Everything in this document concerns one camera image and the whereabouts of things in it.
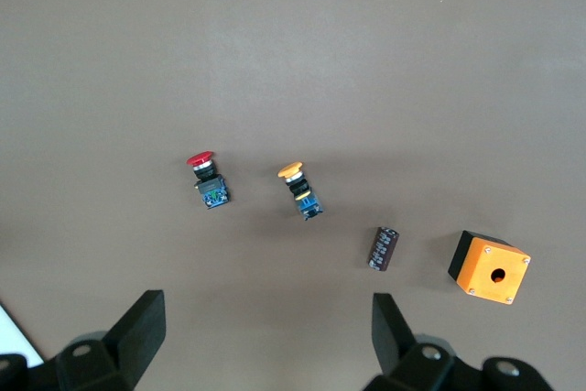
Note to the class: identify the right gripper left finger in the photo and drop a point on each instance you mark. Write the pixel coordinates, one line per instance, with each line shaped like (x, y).
(133, 331)

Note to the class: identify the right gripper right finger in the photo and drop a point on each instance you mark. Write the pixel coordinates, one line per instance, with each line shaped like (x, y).
(389, 336)

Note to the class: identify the red mushroom push button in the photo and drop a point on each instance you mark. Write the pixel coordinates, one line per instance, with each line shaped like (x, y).
(201, 158)

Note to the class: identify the yellow mushroom push button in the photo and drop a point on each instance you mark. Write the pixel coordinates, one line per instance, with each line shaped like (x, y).
(290, 169)

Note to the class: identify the black cylindrical capacitor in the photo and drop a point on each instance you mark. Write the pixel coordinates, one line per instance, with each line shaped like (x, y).
(382, 249)

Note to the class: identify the orange button enclosure box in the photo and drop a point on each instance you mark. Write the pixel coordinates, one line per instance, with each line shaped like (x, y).
(480, 258)

